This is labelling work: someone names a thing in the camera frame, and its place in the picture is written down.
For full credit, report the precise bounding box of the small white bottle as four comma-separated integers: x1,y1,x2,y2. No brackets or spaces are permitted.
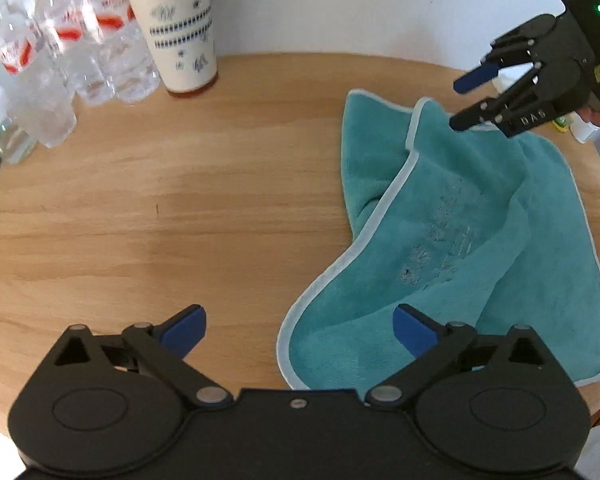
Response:
570,112,600,145

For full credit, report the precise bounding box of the clear plastic water bottle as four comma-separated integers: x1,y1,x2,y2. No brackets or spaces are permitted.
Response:
35,0,116,107
87,0,161,104
0,0,78,149

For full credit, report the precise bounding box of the glass jar with white lid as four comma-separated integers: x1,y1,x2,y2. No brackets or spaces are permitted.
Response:
0,85,37,166

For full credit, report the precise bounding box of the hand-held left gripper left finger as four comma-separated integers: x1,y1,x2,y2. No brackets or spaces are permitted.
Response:
52,304,232,408

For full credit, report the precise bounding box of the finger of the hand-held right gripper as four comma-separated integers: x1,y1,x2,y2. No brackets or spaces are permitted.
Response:
454,14,561,95
450,62,543,133

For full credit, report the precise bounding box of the teal towel with pale trim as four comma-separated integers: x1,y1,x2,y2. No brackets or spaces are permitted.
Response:
276,89,600,401

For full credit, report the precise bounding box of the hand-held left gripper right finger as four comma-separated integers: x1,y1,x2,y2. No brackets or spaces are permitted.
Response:
365,304,551,408

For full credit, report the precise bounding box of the cream tumbler with red lid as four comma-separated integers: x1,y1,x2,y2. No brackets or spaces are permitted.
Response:
117,0,219,99

